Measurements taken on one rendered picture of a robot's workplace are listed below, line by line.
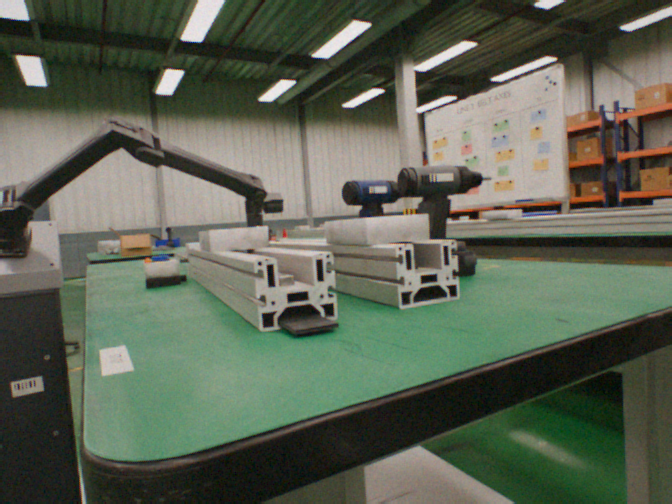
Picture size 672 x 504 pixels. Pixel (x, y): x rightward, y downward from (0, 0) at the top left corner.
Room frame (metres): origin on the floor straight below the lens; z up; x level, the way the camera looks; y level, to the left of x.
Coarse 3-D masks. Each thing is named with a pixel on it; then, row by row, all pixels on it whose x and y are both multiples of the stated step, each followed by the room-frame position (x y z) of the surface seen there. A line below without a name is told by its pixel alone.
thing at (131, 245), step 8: (480, 216) 5.41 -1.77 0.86; (120, 240) 3.28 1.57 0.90; (128, 240) 3.20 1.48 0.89; (136, 240) 3.22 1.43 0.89; (144, 240) 3.24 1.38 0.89; (160, 240) 3.42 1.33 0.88; (128, 248) 3.21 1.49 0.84; (136, 248) 3.24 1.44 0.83; (144, 248) 3.26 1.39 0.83; (512, 256) 4.58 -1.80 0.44
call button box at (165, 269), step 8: (144, 264) 1.09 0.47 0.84; (152, 264) 1.07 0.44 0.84; (160, 264) 1.08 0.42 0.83; (168, 264) 1.08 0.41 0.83; (176, 264) 1.09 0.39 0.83; (152, 272) 1.07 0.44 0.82; (160, 272) 1.07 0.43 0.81; (168, 272) 1.08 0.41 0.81; (176, 272) 1.09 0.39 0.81; (152, 280) 1.07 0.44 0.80; (160, 280) 1.07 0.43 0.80; (168, 280) 1.08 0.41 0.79; (176, 280) 1.09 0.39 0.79; (184, 280) 1.13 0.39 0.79
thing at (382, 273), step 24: (288, 240) 1.27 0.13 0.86; (312, 240) 1.10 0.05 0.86; (432, 240) 0.67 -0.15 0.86; (336, 264) 0.78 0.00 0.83; (360, 264) 0.69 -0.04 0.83; (384, 264) 0.62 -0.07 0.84; (408, 264) 0.61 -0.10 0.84; (432, 264) 0.64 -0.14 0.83; (456, 264) 0.63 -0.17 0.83; (336, 288) 0.79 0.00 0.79; (360, 288) 0.70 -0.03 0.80; (384, 288) 0.63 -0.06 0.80; (408, 288) 0.60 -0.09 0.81; (432, 288) 0.65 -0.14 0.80; (456, 288) 0.63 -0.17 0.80
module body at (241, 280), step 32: (192, 256) 1.18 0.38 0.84; (224, 256) 0.71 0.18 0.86; (256, 256) 0.58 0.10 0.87; (288, 256) 0.64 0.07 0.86; (320, 256) 0.55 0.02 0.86; (224, 288) 0.73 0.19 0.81; (256, 288) 0.52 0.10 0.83; (288, 288) 0.55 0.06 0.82; (320, 288) 0.55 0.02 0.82; (256, 320) 0.53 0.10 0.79
